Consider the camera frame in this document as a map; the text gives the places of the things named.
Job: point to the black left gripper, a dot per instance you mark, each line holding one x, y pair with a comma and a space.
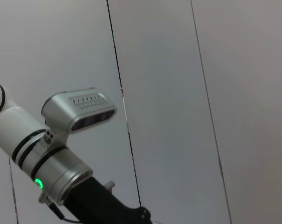
101, 205

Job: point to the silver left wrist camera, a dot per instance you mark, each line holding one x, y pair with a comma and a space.
80, 109

